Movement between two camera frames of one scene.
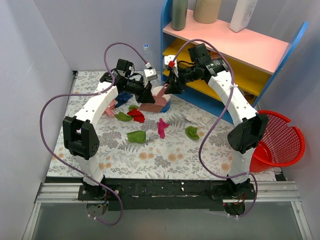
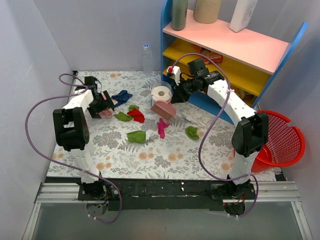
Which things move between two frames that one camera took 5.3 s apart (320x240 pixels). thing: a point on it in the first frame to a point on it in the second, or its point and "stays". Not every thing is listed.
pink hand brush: [161, 99] to [164, 108]
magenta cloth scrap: [161, 126] stays
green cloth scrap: [191, 132] stays
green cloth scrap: [137, 136] stays
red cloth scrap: [138, 116] stays
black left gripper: [144, 90] to [100, 106]
